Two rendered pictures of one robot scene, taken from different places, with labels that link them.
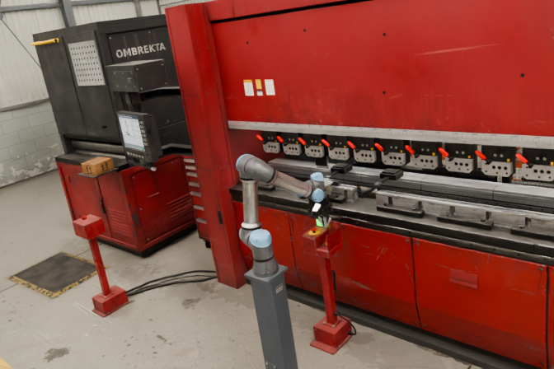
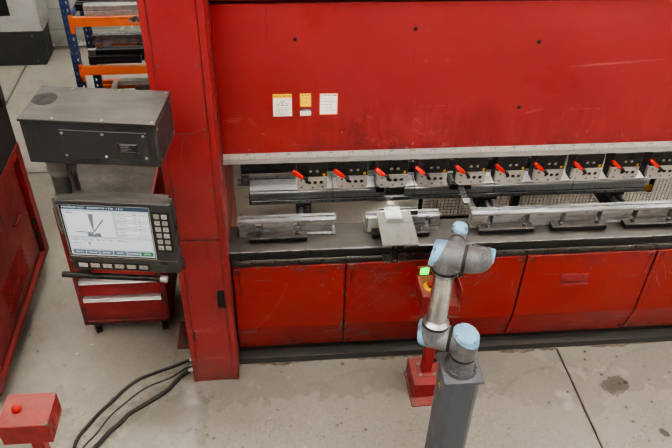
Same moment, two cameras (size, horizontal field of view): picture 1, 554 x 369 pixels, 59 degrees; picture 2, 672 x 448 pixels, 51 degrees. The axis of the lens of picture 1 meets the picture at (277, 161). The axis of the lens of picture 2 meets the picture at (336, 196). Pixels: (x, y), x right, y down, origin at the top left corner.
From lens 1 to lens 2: 2.87 m
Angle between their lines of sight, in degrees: 48
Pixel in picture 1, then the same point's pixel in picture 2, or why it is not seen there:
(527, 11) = not seen: outside the picture
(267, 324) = (461, 422)
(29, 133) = not seen: outside the picture
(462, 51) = (626, 64)
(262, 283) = (473, 385)
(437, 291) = (541, 297)
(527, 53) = not seen: outside the picture
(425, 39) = (589, 51)
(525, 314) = (624, 292)
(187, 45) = (193, 55)
